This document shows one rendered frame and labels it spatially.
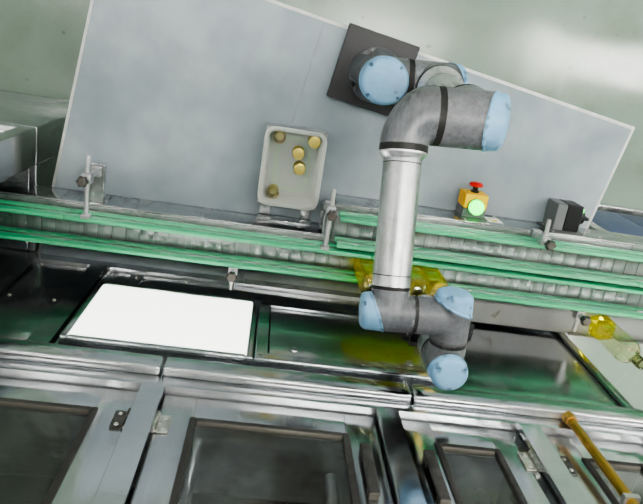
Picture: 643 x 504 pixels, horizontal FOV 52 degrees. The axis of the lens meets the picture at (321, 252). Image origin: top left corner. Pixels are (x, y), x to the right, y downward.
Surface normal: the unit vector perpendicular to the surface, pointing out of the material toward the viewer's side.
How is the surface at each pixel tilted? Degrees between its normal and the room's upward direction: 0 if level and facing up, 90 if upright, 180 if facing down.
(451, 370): 0
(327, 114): 0
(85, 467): 90
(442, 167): 0
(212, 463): 90
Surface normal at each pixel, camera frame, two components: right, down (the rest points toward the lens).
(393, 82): -0.11, 0.31
